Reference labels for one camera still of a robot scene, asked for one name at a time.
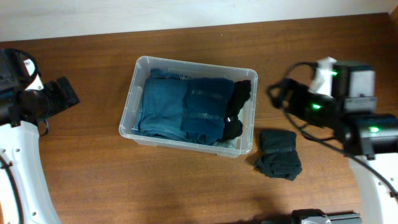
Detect blue taped clothing bundle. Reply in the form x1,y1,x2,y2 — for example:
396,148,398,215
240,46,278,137
182,78,234,145

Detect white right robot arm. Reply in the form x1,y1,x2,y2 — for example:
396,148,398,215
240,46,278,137
267,57,397,223

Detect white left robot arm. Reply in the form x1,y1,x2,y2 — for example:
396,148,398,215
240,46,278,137
1,49,80,223

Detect black taped clothing bundle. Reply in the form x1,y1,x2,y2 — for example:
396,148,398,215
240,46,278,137
219,80,251,142

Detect clear plastic storage bin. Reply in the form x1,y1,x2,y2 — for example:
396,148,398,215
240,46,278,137
119,56,258,158

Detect light blue jeans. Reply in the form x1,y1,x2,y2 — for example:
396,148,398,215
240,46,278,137
213,138,238,149

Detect dark blue jeans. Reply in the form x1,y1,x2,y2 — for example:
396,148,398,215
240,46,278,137
131,68,193,142

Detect small black clothing bundle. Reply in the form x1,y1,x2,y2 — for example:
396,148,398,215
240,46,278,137
254,129,302,181

